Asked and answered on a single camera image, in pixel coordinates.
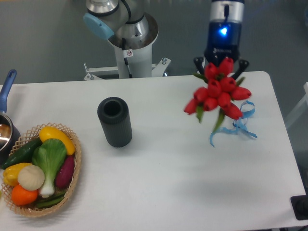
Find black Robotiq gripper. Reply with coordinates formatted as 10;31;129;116
193;21;249;80

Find red tulip bouquet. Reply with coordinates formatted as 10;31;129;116
184;57;252;131

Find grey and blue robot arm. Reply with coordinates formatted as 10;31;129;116
83;0;249;79

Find dark grey ribbed vase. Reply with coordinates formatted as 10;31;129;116
97;97;132;148

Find blue curly ribbon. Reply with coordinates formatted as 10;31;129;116
209;100;257;147

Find black device at table edge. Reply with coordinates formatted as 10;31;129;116
290;195;308;220

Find purple sweet potato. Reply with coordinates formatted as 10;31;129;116
55;155;75;189

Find green bok choy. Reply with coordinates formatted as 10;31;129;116
32;139;67;198

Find green pea pods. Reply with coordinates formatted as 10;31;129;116
35;191;66;209

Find woven wicker basket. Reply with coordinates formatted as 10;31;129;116
1;123;81;218

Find dark green cucumber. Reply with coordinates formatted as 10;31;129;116
1;138;42;169

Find yellow bell pepper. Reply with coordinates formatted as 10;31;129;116
3;163;31;187

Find orange fruit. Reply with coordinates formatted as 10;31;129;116
11;184;39;205

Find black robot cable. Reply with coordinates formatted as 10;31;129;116
121;38;133;78

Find blue handled saucepan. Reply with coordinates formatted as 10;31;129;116
0;69;20;164

